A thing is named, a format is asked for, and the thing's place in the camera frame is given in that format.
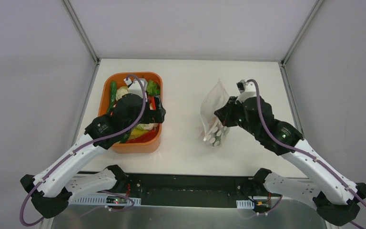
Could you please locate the clear dotted zip bag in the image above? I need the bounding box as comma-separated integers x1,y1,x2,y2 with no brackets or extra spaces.
200,80,229,148

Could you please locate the long green cucumber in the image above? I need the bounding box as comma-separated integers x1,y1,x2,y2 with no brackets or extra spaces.
207,125,229,147

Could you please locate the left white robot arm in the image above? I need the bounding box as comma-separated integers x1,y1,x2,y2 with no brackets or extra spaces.
20,93,166,219

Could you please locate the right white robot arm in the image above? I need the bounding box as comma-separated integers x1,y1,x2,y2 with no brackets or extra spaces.
215,96,366,226

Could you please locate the green lettuce leaf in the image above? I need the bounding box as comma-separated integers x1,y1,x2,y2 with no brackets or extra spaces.
146,80,161,96

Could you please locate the yellow pepper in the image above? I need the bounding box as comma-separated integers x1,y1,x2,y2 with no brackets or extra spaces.
127,127,151,140

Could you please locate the orange plastic tub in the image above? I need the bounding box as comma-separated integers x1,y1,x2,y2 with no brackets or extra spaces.
98,72,163,154

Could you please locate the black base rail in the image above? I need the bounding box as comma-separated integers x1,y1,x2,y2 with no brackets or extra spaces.
109,173,268,208

